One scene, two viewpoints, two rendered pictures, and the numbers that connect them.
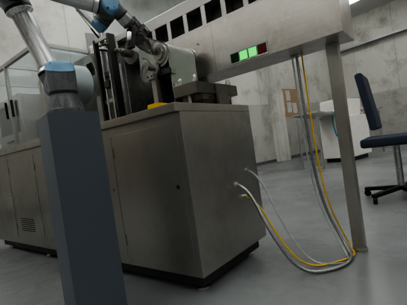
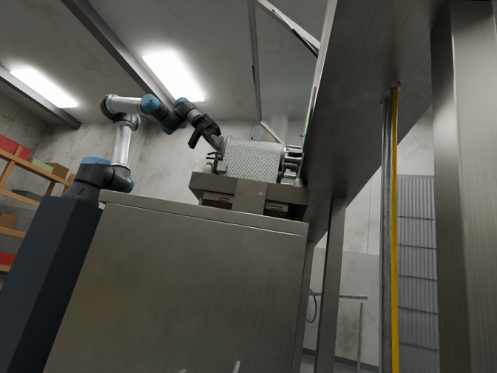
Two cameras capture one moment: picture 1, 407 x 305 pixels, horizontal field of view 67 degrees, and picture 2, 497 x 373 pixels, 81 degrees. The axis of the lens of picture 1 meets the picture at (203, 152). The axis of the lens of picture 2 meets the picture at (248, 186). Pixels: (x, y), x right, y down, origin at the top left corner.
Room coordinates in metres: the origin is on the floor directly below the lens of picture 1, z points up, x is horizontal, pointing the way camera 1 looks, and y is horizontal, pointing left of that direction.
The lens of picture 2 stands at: (1.29, -0.92, 0.68)
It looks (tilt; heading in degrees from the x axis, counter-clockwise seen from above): 20 degrees up; 60
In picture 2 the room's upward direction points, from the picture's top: 11 degrees clockwise
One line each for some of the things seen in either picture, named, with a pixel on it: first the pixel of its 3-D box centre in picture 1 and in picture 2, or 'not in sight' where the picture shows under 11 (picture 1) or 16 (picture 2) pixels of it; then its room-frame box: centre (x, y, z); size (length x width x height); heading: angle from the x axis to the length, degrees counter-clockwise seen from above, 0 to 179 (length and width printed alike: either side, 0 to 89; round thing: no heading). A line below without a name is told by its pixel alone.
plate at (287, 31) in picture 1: (143, 81); (310, 202); (2.53, 0.41, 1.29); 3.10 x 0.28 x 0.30; 52
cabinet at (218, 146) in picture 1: (95, 195); (229, 330); (2.40, 0.88, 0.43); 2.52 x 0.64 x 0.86; 52
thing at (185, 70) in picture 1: (185, 77); (247, 177); (1.83, 0.05, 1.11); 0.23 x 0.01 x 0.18; 142
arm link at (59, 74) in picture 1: (60, 77); (95, 171); (1.32, 0.55, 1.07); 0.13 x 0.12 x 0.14; 30
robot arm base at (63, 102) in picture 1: (65, 104); (83, 194); (1.31, 0.55, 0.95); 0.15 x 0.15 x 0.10
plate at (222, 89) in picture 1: (222, 94); (250, 197); (1.75, -0.15, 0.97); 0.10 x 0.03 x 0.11; 142
